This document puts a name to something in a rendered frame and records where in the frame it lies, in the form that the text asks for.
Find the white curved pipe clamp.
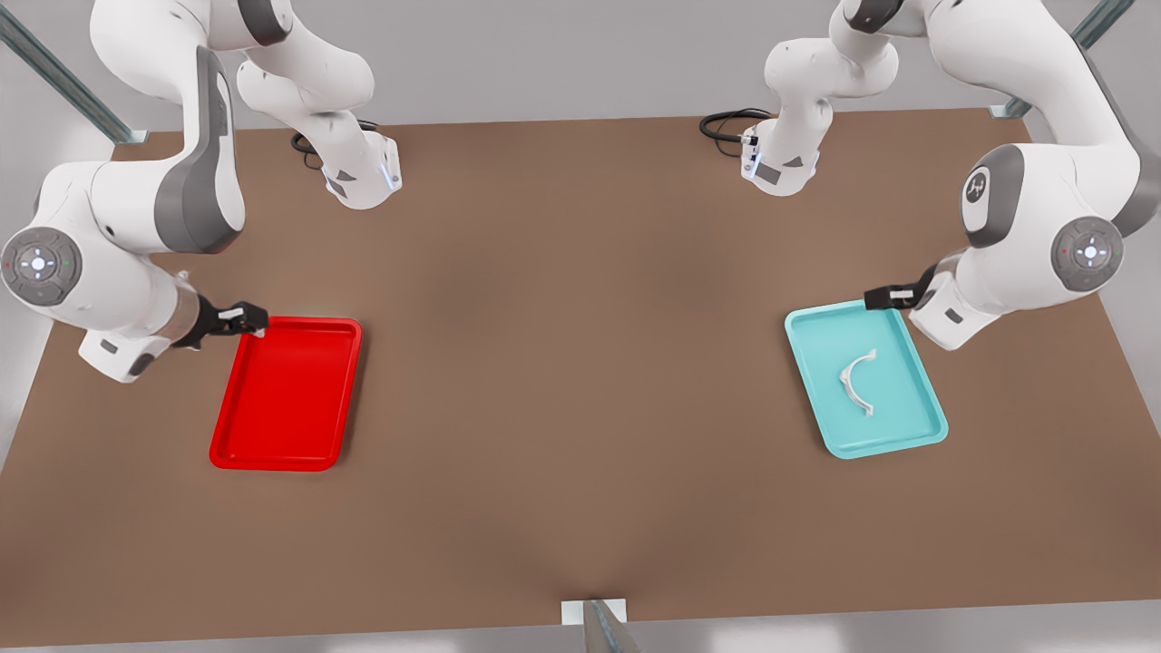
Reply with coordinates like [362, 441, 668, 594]
[837, 349, 879, 417]

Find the turquoise rectangular tray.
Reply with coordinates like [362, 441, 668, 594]
[785, 299, 950, 460]

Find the red rectangular tray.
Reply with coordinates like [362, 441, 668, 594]
[210, 316, 364, 473]

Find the black cable loop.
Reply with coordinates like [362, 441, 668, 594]
[290, 120, 380, 171]
[699, 108, 774, 158]

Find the silver frame post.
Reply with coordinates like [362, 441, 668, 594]
[0, 7, 149, 146]
[561, 599, 640, 653]
[990, 0, 1137, 121]

